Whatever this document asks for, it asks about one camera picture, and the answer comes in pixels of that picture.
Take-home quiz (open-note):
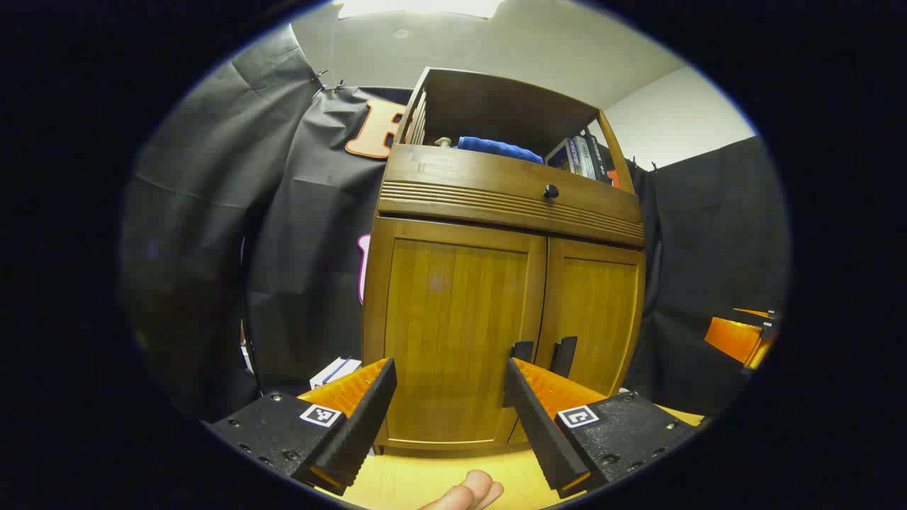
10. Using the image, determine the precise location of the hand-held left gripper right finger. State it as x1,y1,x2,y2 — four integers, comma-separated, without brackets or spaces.
505,358,702,499

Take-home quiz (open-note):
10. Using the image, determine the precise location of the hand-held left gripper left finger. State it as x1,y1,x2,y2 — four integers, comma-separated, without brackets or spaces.
205,358,398,497

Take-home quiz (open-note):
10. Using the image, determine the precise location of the wooden cabinet door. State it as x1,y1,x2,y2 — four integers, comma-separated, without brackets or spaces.
531,237,647,399
363,216,548,452

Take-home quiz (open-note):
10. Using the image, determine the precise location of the wooden double-door shoe cabinet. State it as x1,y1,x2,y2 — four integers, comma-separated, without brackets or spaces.
360,67,647,454

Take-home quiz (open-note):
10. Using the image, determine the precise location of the white blue box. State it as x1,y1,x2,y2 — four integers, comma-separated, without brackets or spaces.
310,356,362,389

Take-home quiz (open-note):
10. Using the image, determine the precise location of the black book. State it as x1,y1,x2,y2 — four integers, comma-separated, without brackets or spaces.
585,130,614,185

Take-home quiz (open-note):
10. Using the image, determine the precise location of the light grey book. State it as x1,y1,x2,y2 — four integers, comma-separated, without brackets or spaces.
546,137,576,174

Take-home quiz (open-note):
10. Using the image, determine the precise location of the wooden drawer with black knob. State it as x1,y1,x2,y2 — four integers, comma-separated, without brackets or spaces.
378,144,646,247

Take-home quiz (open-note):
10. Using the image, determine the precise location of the black backdrop cloth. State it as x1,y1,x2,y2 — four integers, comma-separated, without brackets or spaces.
120,25,791,426

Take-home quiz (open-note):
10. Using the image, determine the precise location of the blue folded towel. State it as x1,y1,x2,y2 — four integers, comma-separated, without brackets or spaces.
457,136,545,165

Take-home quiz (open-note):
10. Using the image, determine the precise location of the ceiling light panel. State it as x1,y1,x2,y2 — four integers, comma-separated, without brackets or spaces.
333,0,504,20

